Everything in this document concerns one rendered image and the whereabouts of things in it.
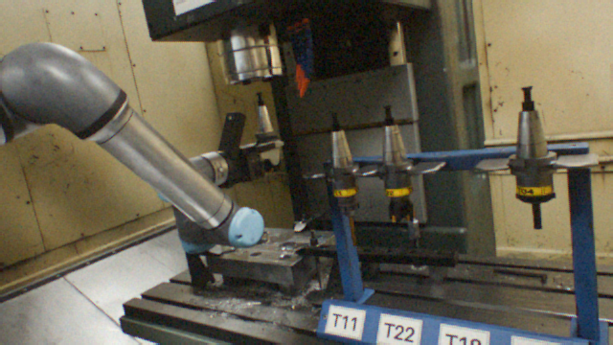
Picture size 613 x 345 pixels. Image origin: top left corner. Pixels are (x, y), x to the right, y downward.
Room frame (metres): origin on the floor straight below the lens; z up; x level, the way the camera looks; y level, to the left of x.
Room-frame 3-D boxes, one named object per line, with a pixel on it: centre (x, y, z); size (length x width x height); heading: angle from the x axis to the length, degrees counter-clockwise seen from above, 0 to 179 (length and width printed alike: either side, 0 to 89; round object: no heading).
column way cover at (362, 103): (1.48, -0.17, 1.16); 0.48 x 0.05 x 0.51; 54
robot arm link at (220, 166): (0.95, 0.21, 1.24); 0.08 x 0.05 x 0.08; 54
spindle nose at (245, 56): (1.12, 0.09, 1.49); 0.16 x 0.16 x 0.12
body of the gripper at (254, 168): (1.02, 0.16, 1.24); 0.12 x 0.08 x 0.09; 144
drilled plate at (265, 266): (1.13, 0.13, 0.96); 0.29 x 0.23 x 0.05; 54
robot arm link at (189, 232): (0.88, 0.24, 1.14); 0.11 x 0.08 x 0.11; 49
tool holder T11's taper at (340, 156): (0.82, -0.07, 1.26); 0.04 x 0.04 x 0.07
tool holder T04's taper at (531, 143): (0.63, -0.34, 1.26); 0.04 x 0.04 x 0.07
